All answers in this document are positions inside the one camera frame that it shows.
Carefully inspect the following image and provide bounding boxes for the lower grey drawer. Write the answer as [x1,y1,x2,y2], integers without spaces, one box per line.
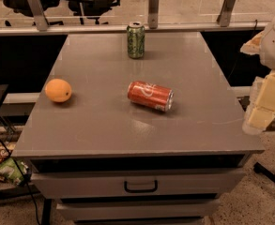
[56,200,220,221]

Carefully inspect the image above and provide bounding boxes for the upper drawer with black handle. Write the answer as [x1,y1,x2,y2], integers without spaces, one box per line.
[32,169,244,199]

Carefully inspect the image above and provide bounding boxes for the black stand leg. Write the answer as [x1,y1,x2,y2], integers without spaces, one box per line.
[253,162,275,184]

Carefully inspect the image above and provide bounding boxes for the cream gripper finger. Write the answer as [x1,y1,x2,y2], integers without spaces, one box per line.
[242,106,275,135]

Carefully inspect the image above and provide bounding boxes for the middle metal railing bracket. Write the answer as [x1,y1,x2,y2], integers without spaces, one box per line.
[147,0,159,29]

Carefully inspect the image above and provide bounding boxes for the green soda can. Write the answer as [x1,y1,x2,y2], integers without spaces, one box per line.
[127,22,145,59]

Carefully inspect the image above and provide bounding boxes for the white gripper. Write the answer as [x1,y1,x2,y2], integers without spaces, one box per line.
[240,16,275,112]

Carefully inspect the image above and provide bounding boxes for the orange fruit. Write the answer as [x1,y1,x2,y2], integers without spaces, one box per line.
[45,79,72,103]

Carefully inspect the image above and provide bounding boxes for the red coke can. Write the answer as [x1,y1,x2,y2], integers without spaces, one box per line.
[128,81,174,113]

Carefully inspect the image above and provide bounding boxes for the grey drawer cabinet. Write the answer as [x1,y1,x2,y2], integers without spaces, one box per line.
[14,32,263,225]

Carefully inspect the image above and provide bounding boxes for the black cable on floor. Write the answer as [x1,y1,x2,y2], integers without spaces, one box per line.
[0,128,42,225]

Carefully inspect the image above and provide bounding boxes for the green snack bag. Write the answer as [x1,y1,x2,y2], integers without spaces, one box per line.
[0,157,29,186]

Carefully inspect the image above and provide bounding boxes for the left metal railing bracket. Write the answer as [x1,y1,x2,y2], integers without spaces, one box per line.
[27,0,48,32]

